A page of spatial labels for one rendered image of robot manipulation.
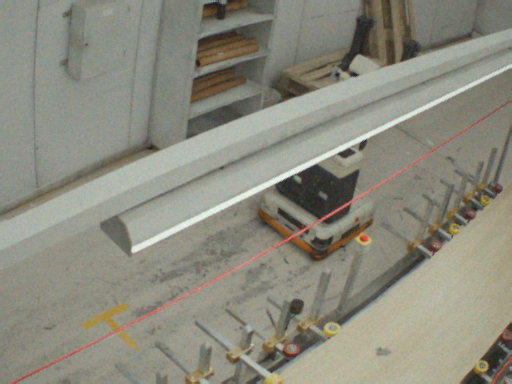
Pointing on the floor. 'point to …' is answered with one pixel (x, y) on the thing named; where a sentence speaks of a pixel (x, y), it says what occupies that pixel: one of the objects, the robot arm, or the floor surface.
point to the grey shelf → (170, 126)
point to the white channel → (222, 149)
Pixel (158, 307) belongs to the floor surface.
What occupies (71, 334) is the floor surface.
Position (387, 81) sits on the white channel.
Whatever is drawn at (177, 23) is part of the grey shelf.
